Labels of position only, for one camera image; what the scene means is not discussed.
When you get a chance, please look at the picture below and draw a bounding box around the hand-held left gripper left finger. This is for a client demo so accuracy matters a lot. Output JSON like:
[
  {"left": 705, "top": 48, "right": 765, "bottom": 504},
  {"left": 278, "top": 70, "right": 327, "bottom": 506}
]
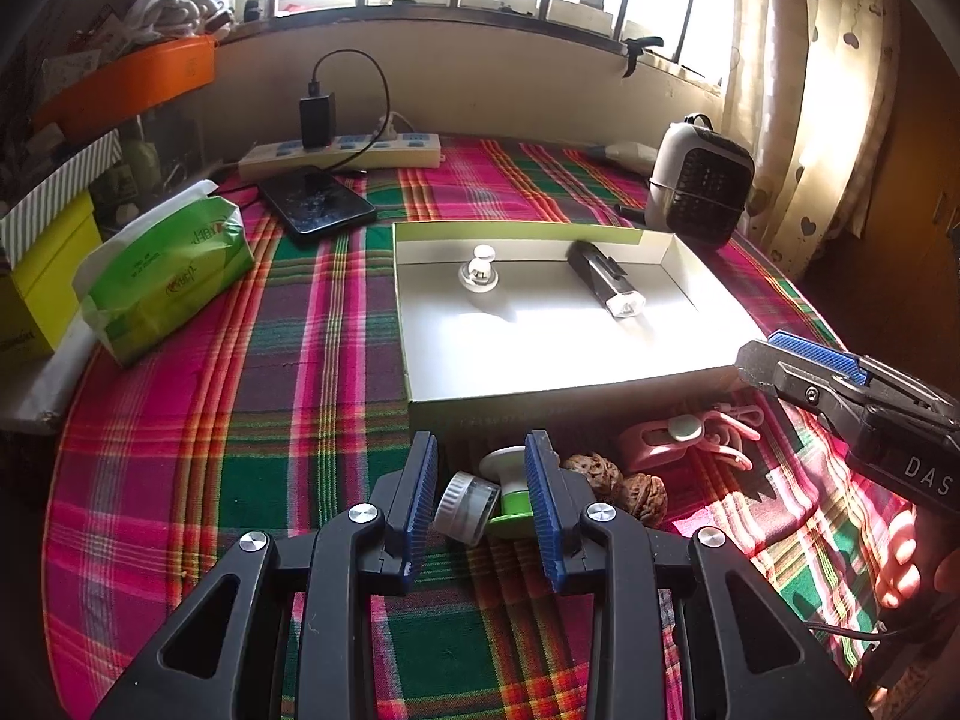
[{"left": 90, "top": 431, "right": 440, "bottom": 720}]

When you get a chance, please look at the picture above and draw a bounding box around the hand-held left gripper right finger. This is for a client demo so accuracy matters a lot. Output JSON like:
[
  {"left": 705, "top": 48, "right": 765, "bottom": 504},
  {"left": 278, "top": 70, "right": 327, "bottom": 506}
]
[{"left": 523, "top": 429, "right": 875, "bottom": 720}]

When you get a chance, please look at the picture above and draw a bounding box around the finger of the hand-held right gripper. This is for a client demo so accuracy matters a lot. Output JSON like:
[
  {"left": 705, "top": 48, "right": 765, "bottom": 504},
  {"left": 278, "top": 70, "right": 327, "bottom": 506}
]
[
  {"left": 735, "top": 341, "right": 871, "bottom": 432},
  {"left": 769, "top": 330, "right": 960, "bottom": 413}
]

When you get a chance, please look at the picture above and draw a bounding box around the small glass jar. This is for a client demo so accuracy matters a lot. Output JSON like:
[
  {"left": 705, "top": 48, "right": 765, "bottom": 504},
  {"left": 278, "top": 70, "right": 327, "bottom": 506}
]
[{"left": 433, "top": 471, "right": 501, "bottom": 545}]

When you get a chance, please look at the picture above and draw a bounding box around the brown walnut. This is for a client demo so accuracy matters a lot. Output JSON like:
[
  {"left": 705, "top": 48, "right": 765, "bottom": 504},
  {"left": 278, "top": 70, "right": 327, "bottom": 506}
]
[
  {"left": 562, "top": 452, "right": 623, "bottom": 500},
  {"left": 609, "top": 471, "right": 670, "bottom": 522}
]

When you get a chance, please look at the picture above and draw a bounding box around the shallow white cardboard box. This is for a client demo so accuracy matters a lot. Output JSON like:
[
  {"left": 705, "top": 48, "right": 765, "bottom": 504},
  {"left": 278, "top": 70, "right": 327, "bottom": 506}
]
[{"left": 391, "top": 221, "right": 770, "bottom": 440}]

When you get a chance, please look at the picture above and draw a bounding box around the person's right hand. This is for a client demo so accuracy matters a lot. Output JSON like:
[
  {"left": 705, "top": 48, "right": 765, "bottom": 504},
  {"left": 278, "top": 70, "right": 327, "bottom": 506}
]
[{"left": 876, "top": 506, "right": 960, "bottom": 610}]

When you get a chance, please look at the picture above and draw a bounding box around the plaid tablecloth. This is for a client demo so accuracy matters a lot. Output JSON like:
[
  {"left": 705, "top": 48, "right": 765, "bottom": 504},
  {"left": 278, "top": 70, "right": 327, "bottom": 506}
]
[{"left": 41, "top": 131, "right": 923, "bottom": 720}]

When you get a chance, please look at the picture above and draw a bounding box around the black flashlight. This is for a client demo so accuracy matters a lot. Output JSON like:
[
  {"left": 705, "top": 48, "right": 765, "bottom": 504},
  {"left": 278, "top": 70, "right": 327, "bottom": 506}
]
[{"left": 566, "top": 240, "right": 647, "bottom": 320}]

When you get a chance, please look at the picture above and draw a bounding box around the small white black heater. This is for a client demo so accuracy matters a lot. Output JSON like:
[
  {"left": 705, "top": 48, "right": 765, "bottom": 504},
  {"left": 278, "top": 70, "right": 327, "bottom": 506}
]
[{"left": 643, "top": 114, "right": 755, "bottom": 250}]

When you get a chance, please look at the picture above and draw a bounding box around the silver white knob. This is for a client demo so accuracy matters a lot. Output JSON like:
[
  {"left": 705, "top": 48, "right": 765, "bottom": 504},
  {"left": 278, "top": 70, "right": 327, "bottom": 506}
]
[{"left": 457, "top": 244, "right": 501, "bottom": 293}]

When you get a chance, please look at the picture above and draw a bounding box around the heart print curtain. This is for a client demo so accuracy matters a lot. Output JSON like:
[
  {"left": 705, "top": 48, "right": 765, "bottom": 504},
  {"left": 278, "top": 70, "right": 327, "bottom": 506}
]
[{"left": 720, "top": 0, "right": 901, "bottom": 278}]

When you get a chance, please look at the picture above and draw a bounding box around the white handheld device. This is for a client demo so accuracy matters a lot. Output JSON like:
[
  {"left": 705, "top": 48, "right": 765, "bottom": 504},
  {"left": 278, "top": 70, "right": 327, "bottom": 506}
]
[{"left": 589, "top": 141, "right": 661, "bottom": 173}]

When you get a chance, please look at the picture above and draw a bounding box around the black smartphone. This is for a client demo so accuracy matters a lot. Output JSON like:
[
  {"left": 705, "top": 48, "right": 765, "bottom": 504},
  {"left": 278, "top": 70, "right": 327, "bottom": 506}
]
[{"left": 257, "top": 165, "right": 378, "bottom": 247}]

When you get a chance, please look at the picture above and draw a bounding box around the green tissue pack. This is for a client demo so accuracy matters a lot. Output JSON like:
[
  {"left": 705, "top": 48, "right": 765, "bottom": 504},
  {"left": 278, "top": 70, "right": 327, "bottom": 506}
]
[{"left": 73, "top": 180, "right": 256, "bottom": 368}]

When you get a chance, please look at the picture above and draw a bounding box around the white power strip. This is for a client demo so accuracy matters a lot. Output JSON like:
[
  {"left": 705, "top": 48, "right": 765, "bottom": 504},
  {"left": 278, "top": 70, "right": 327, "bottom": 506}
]
[{"left": 238, "top": 131, "right": 443, "bottom": 181}]

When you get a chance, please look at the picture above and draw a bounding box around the black clamp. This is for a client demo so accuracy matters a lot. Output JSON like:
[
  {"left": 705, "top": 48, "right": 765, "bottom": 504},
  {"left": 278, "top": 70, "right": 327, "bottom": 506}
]
[{"left": 621, "top": 36, "right": 665, "bottom": 80}]

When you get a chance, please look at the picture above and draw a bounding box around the black charger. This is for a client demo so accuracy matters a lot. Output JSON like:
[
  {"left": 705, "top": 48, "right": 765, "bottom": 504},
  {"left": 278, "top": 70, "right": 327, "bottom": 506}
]
[{"left": 298, "top": 94, "right": 332, "bottom": 151}]

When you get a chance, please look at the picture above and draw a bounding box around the white cardboard sheet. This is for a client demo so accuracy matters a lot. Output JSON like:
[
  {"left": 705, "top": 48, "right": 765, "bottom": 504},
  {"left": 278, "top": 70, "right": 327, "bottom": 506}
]
[{"left": 0, "top": 315, "right": 98, "bottom": 432}]

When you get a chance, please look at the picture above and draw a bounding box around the yellow box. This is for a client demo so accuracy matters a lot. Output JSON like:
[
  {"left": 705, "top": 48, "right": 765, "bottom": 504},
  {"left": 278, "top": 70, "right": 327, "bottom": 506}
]
[{"left": 0, "top": 191, "right": 104, "bottom": 353}]

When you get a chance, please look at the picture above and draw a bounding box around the striped box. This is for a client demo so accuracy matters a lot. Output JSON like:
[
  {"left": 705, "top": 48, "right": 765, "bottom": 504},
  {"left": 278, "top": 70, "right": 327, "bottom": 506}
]
[{"left": 0, "top": 129, "right": 122, "bottom": 271}]

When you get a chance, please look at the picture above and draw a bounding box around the orange container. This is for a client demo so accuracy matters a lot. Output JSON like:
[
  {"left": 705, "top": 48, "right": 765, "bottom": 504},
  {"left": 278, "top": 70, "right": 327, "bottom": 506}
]
[{"left": 30, "top": 34, "right": 218, "bottom": 132}]

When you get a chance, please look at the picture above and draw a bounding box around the black charger cable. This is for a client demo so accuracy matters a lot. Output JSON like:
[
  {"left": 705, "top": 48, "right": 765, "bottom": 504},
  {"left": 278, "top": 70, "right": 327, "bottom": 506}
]
[{"left": 307, "top": 50, "right": 392, "bottom": 175}]

